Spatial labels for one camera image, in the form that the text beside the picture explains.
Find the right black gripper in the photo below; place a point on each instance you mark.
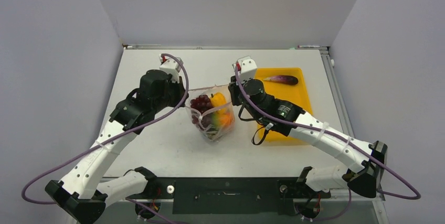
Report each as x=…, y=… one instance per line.
x=235, y=87

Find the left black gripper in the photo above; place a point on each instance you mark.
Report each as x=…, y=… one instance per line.
x=178, y=88

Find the long purple eggplant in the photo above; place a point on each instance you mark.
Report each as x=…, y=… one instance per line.
x=283, y=79

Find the yellow bell pepper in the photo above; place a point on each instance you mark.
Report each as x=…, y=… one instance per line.
x=218, y=100

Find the small orange pumpkin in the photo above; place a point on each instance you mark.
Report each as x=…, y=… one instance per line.
x=225, y=119

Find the yellow plastic tray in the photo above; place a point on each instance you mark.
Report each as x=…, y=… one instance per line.
x=296, y=94

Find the green orange mango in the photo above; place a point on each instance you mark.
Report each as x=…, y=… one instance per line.
x=212, y=119

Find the clear zip top bag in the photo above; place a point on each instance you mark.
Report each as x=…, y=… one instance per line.
x=211, y=112

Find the red grape bunch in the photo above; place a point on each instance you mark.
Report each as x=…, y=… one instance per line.
x=199, y=106

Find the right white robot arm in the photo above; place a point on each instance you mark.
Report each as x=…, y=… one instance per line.
x=358, y=170

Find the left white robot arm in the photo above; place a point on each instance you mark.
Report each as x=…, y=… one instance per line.
x=81, y=193

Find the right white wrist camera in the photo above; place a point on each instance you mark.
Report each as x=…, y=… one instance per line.
x=246, y=68

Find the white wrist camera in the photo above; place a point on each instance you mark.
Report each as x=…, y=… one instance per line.
x=171, y=66
x=246, y=68

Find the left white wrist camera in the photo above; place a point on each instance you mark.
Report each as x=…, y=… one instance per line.
x=171, y=66

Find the aluminium frame rail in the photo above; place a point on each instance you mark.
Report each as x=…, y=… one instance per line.
x=173, y=147

